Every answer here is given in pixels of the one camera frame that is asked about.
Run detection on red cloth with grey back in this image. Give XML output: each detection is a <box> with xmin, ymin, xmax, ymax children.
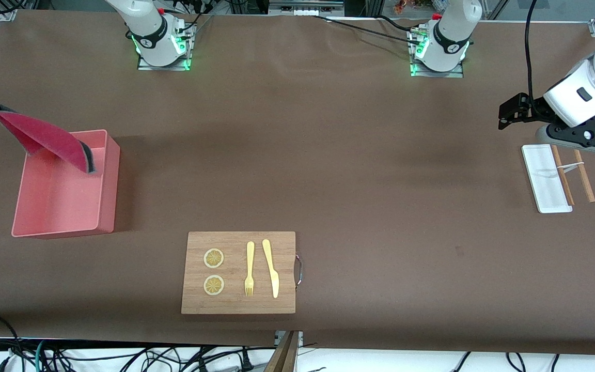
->
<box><xmin>0</xmin><ymin>105</ymin><xmax>97</xmax><ymax>175</ymax></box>

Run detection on white rack base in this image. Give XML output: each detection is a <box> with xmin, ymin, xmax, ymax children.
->
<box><xmin>522</xmin><ymin>145</ymin><xmax>573</xmax><ymax>213</ymax></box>

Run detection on pink plastic bin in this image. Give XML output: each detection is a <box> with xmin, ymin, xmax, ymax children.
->
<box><xmin>11</xmin><ymin>129</ymin><xmax>121</xmax><ymax>239</ymax></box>

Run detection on orange background object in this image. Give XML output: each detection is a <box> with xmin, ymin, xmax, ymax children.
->
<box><xmin>393</xmin><ymin>0</ymin><xmax>432</xmax><ymax>14</ymax></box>

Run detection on white power strip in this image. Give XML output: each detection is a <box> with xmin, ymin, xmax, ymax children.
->
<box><xmin>269</xmin><ymin>0</ymin><xmax>345</xmax><ymax>16</ymax></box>

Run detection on yellow plastic knife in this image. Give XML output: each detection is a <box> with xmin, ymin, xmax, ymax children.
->
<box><xmin>262</xmin><ymin>239</ymin><xmax>280</xmax><ymax>299</ymax></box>

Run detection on yellow plastic fork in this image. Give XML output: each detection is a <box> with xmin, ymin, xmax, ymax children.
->
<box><xmin>244</xmin><ymin>241</ymin><xmax>255</xmax><ymax>297</ymax></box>

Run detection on wooden cutting board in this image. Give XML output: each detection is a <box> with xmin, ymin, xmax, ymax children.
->
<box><xmin>181</xmin><ymin>231</ymin><xmax>303</xmax><ymax>315</ymax></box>

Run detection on wooden plank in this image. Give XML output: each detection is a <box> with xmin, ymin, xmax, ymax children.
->
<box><xmin>264</xmin><ymin>331</ymin><xmax>301</xmax><ymax>372</ymax></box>

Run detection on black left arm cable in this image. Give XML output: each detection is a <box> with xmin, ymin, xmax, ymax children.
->
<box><xmin>524</xmin><ymin>0</ymin><xmax>540</xmax><ymax>100</ymax></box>

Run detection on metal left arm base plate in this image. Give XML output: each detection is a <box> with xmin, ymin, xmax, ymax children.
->
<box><xmin>409</xmin><ymin>26</ymin><xmax>465</xmax><ymax>79</ymax></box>

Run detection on black cable on table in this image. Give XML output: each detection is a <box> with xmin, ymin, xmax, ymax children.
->
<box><xmin>310</xmin><ymin>14</ymin><xmax>425</xmax><ymax>46</ymax></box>

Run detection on teal floor cable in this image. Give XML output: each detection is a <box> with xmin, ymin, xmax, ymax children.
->
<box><xmin>34</xmin><ymin>338</ymin><xmax>51</xmax><ymax>372</ymax></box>

